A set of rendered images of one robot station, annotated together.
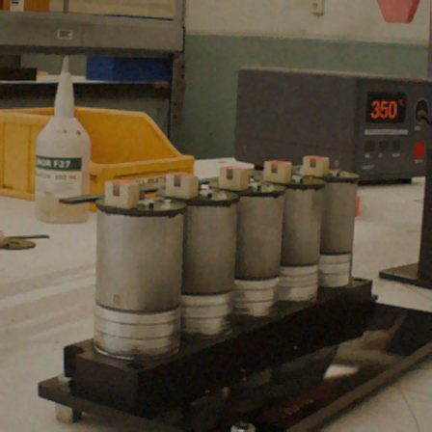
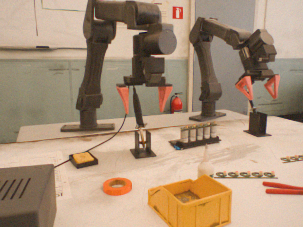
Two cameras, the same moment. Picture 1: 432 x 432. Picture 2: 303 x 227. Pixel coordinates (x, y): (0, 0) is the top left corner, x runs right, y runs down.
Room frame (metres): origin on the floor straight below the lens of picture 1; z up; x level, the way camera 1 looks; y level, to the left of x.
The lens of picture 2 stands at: (1.12, 0.25, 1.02)
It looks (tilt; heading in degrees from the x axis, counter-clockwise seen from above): 10 degrees down; 208
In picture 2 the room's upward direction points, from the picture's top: straight up
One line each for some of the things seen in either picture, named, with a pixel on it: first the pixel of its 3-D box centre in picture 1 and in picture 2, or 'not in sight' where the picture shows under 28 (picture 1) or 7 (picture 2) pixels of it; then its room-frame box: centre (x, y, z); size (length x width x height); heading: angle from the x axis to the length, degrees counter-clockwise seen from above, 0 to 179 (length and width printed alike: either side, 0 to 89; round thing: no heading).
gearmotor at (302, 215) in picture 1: (284, 249); (191, 135); (0.34, -0.02, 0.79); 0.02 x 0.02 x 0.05
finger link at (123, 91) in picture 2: not in sight; (131, 96); (0.50, -0.14, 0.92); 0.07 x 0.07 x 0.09; 45
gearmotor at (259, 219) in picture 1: (243, 260); (199, 133); (0.31, -0.01, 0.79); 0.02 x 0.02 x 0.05
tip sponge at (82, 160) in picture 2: not in sight; (83, 159); (0.59, -0.23, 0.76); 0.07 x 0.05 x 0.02; 60
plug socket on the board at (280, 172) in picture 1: (279, 172); not in sight; (0.33, -0.02, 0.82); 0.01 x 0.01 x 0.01; 57
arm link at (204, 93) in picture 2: not in sight; (210, 95); (-0.09, -0.09, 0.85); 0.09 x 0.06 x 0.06; 144
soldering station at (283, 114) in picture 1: (336, 123); (6, 217); (0.89, -0.10, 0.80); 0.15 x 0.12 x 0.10; 40
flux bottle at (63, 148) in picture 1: (63, 138); (205, 167); (0.59, 0.10, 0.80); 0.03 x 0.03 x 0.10
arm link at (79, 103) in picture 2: not in sight; (89, 102); (0.32, -0.44, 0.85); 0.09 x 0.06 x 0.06; 154
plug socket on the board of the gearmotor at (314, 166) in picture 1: (316, 166); not in sight; (0.36, -0.03, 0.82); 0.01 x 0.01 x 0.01; 57
